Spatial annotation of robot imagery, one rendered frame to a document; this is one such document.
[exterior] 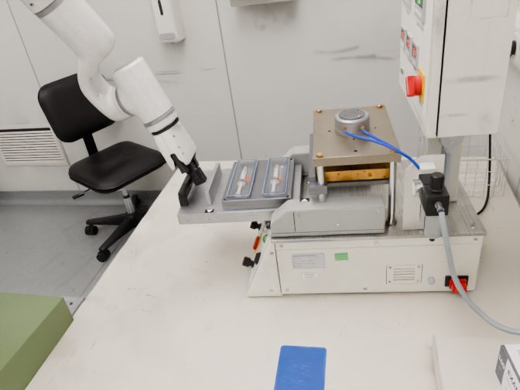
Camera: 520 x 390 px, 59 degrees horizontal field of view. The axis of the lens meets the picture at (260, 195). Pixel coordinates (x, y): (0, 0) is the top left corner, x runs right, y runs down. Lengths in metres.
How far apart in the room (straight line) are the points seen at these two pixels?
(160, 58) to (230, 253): 1.62
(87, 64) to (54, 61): 1.99
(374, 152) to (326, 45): 1.54
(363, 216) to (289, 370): 0.36
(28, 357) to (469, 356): 0.91
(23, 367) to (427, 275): 0.91
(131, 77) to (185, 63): 1.60
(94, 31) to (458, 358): 0.95
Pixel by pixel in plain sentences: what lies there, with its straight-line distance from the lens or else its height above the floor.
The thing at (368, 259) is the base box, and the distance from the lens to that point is 1.08.
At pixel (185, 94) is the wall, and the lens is 2.73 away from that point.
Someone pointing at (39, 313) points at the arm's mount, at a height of 0.83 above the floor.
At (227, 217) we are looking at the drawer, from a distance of 1.09.
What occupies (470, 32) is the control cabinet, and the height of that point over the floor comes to 1.34.
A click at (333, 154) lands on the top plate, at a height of 1.11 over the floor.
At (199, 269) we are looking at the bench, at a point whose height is 0.75.
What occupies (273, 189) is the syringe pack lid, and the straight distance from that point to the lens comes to 1.08.
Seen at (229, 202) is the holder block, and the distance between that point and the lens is 1.08.
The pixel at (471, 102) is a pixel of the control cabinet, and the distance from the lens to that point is 0.93.
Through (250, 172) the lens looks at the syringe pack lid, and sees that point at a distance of 1.16.
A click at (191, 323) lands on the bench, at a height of 0.75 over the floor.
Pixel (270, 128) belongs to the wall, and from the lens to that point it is 2.67.
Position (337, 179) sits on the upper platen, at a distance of 1.03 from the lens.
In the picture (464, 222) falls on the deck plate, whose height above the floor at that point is 0.93.
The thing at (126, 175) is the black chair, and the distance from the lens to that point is 2.54.
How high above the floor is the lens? 1.55
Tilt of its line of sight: 31 degrees down
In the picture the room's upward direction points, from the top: 8 degrees counter-clockwise
